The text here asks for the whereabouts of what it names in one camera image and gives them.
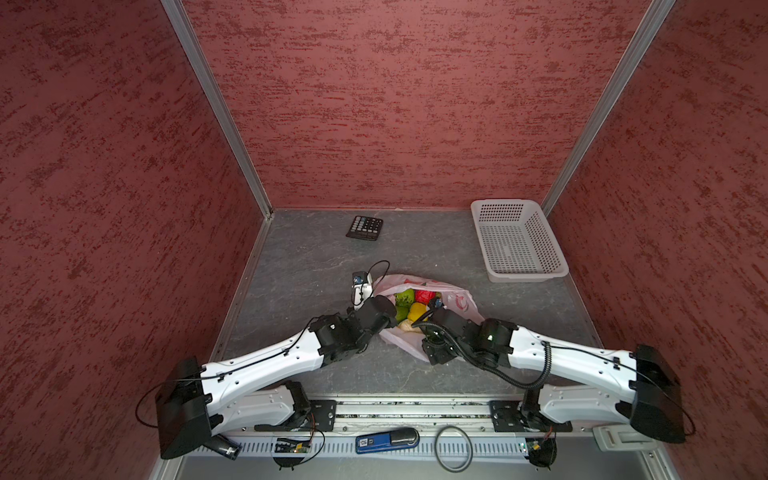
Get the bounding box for light green fruit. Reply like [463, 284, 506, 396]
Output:
[394, 289, 415, 322]

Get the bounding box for yellow fruit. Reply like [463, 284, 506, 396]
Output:
[406, 302, 429, 323]

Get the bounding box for pink plastic bag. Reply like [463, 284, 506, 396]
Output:
[373, 274, 485, 362]

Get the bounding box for red fruit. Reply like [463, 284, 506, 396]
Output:
[414, 290, 436, 305]

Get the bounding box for white plastic basket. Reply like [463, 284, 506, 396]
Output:
[471, 199, 569, 283]

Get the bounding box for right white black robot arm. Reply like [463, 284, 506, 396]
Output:
[413, 309, 695, 444]

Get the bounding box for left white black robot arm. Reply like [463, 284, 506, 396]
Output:
[154, 295, 397, 460]

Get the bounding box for black calculator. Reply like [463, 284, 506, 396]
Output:
[346, 215, 384, 241]

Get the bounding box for blue black device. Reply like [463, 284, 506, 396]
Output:
[355, 427, 420, 455]

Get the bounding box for right circuit board connector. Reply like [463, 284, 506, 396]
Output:
[526, 436, 558, 470]

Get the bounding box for circuit board connector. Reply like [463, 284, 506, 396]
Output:
[526, 436, 558, 470]
[272, 437, 313, 470]

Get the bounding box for left circuit board connector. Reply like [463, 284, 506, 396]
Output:
[272, 437, 313, 470]

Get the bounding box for grey plastic holder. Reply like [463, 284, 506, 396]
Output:
[592, 424, 659, 452]

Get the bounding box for black small device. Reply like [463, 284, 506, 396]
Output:
[203, 435, 242, 460]

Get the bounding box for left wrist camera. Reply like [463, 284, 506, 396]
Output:
[352, 271, 373, 310]

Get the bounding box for aluminium front rail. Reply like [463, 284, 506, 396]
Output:
[148, 394, 682, 480]

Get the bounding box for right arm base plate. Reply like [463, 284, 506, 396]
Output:
[488, 400, 573, 433]

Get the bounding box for black cable ring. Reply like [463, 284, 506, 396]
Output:
[433, 425, 474, 473]

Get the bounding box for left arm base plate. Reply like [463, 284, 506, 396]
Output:
[253, 400, 337, 432]

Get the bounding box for right aluminium corner post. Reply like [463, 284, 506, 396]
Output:
[541, 0, 676, 216]

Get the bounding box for aluminium corner post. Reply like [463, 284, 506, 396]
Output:
[541, 0, 676, 216]
[161, 0, 274, 221]

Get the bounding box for left aluminium corner post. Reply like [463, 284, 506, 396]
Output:
[161, 0, 274, 221]

